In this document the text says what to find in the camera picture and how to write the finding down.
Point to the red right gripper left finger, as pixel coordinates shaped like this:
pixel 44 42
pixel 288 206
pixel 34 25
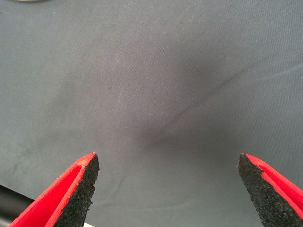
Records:
pixel 59 201

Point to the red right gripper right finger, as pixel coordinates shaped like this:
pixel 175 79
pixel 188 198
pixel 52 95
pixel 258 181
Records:
pixel 274 196

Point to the round metal carrier plate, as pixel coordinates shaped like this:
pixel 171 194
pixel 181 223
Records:
pixel 28 1

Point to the dark grey table cloth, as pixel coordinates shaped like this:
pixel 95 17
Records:
pixel 151 82

